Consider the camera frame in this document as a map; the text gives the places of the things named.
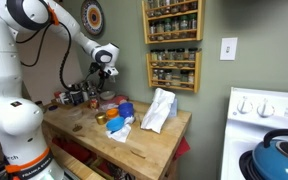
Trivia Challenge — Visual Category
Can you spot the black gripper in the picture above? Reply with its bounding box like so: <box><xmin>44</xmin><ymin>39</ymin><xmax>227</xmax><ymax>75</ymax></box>
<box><xmin>89</xmin><ymin>62</ymin><xmax>109</xmax><ymax>92</ymax></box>

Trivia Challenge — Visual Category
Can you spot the labeled clear plastic bottle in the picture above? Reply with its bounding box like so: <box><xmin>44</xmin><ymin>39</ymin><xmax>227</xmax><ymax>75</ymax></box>
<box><xmin>89</xmin><ymin>89</ymin><xmax>99</xmax><ymax>109</ymax></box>

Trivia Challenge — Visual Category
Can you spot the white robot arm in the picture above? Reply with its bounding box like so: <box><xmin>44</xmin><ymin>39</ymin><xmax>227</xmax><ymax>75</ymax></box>
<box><xmin>0</xmin><ymin>0</ymin><xmax>119</xmax><ymax>180</ymax></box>

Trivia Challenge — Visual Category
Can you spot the white ceramic bowl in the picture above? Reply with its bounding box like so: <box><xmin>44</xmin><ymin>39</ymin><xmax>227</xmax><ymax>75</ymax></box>
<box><xmin>100</xmin><ymin>91</ymin><xmax>115</xmax><ymax>100</ymax></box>

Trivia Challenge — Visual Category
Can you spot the light blue plastic bowl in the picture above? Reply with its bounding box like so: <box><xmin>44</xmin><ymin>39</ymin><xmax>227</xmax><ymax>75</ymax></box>
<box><xmin>106</xmin><ymin>117</ymin><xmax>124</xmax><ymax>131</ymax></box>

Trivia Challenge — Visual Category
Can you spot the dark blue salt canister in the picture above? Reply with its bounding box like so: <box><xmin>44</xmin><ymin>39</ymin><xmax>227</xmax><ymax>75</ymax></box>
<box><xmin>70</xmin><ymin>91</ymin><xmax>84</xmax><ymax>105</ymax></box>

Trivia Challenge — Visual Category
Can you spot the wooden spice tray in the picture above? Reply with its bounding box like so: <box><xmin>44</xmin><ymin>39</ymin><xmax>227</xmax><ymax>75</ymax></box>
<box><xmin>51</xmin><ymin>99</ymin><xmax>89</xmax><ymax>109</ymax></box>

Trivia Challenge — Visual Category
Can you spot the orange plastic cup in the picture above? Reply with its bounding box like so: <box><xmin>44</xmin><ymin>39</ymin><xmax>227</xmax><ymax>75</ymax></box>
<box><xmin>106</xmin><ymin>108</ymin><xmax>119</xmax><ymax>120</ymax></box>

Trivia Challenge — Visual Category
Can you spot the gold lidded small jar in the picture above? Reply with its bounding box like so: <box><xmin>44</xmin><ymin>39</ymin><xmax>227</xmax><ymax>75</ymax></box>
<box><xmin>95</xmin><ymin>112</ymin><xmax>107</xmax><ymax>125</ymax></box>

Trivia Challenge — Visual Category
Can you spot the dark blue plastic cup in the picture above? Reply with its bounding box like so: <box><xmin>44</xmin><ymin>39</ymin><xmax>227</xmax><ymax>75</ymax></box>
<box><xmin>118</xmin><ymin>102</ymin><xmax>134</xmax><ymax>118</ymax></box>

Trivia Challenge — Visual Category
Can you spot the gold perforated sink strainer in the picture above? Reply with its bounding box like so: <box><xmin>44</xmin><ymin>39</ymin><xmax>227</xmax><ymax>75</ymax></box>
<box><xmin>72</xmin><ymin>124</ymin><xmax>83</xmax><ymax>132</ymax></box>

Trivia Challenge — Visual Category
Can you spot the crumpled white paper towel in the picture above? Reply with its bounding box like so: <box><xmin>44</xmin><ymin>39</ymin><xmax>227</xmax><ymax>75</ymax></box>
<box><xmin>106</xmin><ymin>116</ymin><xmax>134</xmax><ymax>143</ymax></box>

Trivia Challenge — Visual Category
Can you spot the white paper bag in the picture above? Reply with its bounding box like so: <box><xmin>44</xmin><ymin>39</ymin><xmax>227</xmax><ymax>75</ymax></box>
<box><xmin>141</xmin><ymin>88</ymin><xmax>175</xmax><ymax>133</ymax></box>

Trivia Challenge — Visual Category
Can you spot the lower wooden spice rack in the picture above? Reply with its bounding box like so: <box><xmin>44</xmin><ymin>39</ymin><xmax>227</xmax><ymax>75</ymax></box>
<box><xmin>146</xmin><ymin>48</ymin><xmax>202</xmax><ymax>93</ymax></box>

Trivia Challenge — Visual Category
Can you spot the wooden spice rack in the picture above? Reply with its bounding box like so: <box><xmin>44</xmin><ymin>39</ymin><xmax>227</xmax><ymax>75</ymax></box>
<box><xmin>142</xmin><ymin>0</ymin><xmax>205</xmax><ymax>44</ymax></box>
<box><xmin>146</xmin><ymin>48</ymin><xmax>202</xmax><ymax>93</ymax></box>

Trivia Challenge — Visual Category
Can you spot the upper wooden spice rack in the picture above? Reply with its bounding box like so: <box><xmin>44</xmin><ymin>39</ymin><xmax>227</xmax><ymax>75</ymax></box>
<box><xmin>142</xmin><ymin>0</ymin><xmax>205</xmax><ymax>44</ymax></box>

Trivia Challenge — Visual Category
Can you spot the red cloth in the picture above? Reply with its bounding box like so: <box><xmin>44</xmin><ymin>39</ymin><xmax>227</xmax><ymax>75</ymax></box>
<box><xmin>173</xmin><ymin>137</ymin><xmax>190</xmax><ymax>160</ymax></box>

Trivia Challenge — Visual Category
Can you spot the white electric stove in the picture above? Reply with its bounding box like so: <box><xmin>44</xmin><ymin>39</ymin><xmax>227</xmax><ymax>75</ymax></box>
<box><xmin>220</xmin><ymin>87</ymin><xmax>288</xmax><ymax>180</ymax></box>

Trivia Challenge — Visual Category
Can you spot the blue tea kettle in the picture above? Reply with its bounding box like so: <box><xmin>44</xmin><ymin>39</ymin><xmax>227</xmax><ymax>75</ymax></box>
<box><xmin>252</xmin><ymin>129</ymin><xmax>288</xmax><ymax>180</ymax></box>

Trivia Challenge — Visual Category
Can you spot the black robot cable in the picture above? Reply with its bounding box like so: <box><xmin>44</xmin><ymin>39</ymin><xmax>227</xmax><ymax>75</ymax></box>
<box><xmin>15</xmin><ymin>19</ymin><xmax>100</xmax><ymax>92</ymax></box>

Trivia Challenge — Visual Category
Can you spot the white light switch plate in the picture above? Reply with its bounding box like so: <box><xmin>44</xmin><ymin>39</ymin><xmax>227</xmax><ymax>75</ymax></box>
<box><xmin>220</xmin><ymin>37</ymin><xmax>238</xmax><ymax>61</ymax></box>

